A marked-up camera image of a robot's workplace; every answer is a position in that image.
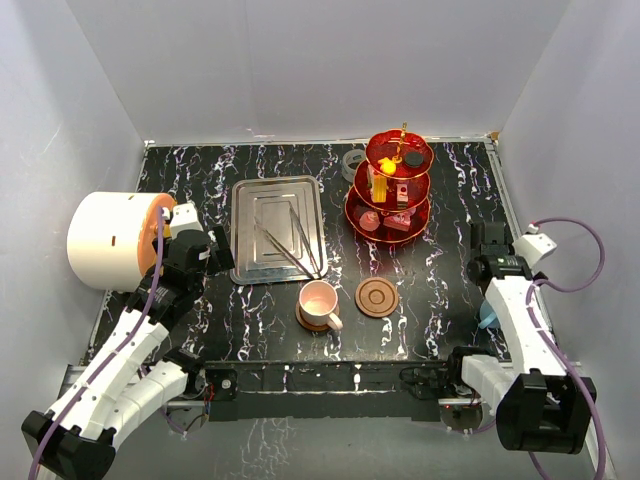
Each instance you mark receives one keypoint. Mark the orange fish shaped pastry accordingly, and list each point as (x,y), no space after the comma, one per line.
(387,166)

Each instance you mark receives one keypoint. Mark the pink ceramic cup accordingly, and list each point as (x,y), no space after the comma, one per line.
(319,300)

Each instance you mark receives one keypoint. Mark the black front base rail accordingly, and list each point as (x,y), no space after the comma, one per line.
(421,391)

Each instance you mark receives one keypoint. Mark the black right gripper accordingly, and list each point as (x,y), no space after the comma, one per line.
(512,252)

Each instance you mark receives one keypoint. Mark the silver metal tray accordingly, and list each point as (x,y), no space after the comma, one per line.
(256,260)

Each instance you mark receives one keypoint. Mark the yellow orange cake piece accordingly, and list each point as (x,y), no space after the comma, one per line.
(378,188)

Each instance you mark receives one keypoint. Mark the white cylindrical drum container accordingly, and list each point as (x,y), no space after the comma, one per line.
(110,238)

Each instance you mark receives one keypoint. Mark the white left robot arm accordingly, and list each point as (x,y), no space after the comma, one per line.
(78,436)

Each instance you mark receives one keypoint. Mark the green striped macaron cake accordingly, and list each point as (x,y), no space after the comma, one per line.
(370,176)

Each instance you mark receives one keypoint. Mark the brown wooden coaster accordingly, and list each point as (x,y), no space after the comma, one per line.
(376,297)
(314,327)

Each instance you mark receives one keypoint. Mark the brown chocolate layered cake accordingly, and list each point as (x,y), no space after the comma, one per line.
(402,196)

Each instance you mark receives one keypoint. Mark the blue ceramic cup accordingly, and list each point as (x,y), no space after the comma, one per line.
(487,316)

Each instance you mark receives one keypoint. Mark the red three-tier cake stand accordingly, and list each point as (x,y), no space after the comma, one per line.
(394,144)

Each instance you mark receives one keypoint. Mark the red white strawberry cake slice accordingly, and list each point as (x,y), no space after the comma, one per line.
(400,221)

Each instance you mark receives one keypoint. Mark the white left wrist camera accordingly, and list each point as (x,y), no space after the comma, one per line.
(184,217)

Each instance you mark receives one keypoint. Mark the silver metal serving tongs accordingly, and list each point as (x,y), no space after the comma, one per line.
(307,264)

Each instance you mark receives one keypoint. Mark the aluminium frame rail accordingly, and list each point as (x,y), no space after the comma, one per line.
(560,380)

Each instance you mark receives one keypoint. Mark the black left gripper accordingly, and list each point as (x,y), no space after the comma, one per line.
(222,260)

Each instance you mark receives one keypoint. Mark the pink roll cake top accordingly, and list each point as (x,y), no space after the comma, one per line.
(369,221)

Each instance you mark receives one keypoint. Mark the clear tape roll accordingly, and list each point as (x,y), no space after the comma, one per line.
(350,162)

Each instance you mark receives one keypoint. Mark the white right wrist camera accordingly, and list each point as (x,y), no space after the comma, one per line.
(533,245)

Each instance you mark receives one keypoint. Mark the dark chocolate cookie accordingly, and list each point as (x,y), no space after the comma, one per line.
(414,159)

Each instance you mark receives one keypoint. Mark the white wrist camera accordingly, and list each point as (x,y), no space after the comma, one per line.
(184,217)
(533,245)

